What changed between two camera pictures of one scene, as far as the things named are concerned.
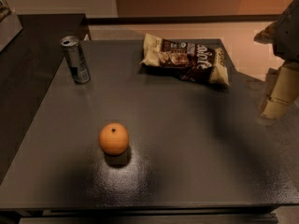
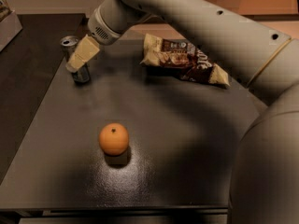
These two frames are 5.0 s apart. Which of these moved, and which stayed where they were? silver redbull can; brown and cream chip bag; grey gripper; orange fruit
Moved: grey gripper
Stayed: orange fruit; silver redbull can; brown and cream chip bag
